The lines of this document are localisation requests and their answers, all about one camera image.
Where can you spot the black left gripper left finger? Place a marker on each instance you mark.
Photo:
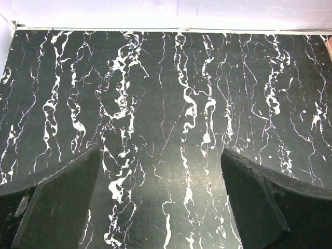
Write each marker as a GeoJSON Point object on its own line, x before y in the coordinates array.
{"type": "Point", "coordinates": [48, 209]}

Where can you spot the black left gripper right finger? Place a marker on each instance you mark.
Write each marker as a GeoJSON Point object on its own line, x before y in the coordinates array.
{"type": "Point", "coordinates": [272, 210]}

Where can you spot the orange plastic file organizer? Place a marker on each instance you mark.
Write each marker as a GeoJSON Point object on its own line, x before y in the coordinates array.
{"type": "Point", "coordinates": [328, 44]}

